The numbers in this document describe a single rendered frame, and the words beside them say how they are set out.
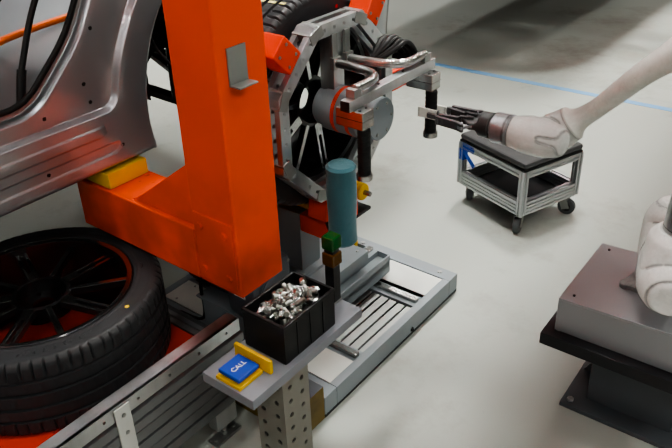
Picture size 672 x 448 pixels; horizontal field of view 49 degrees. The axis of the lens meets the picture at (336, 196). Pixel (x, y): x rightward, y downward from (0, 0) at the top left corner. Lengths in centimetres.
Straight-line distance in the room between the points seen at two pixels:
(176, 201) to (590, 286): 119
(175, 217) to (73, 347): 42
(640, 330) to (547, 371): 51
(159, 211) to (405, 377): 97
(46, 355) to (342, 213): 87
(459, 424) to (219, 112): 121
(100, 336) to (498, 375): 126
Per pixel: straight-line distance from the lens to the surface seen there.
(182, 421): 212
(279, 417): 204
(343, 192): 210
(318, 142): 232
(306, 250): 252
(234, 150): 176
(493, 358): 257
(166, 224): 206
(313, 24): 206
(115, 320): 200
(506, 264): 303
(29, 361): 195
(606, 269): 234
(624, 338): 217
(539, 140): 204
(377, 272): 270
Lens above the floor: 168
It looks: 29 degrees down
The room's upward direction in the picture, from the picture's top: 2 degrees counter-clockwise
